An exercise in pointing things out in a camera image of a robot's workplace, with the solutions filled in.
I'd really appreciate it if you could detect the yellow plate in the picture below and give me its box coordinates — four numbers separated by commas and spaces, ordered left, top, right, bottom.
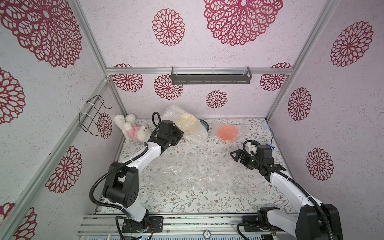
161, 105, 208, 146

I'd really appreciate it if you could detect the clear bubble wrap sheet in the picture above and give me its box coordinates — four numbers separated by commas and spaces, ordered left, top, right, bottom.
159, 154, 237, 192
143, 149, 271, 211

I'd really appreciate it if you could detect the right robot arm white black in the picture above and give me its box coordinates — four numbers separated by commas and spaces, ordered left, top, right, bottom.
230, 140, 344, 240

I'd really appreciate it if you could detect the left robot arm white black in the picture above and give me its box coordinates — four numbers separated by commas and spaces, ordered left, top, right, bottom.
89, 112, 184, 228

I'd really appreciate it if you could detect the orange plate in bubble wrap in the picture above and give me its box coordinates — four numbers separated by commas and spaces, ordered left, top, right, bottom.
211, 121, 250, 142

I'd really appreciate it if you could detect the white plush bunny pink dress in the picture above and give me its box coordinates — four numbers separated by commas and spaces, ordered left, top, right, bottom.
114, 114, 152, 143

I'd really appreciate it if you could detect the blue toy with cord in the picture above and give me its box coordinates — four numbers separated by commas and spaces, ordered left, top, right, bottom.
262, 120, 275, 151

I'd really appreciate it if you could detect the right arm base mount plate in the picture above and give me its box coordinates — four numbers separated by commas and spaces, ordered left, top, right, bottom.
242, 215, 281, 232

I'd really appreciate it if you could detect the black wire wall basket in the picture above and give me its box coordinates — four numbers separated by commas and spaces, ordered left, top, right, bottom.
78, 95, 111, 137

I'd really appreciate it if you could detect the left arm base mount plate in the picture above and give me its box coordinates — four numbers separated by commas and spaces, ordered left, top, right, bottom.
122, 216, 164, 233

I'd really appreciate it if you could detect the aluminium front rail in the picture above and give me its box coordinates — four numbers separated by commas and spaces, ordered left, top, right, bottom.
76, 212, 329, 236

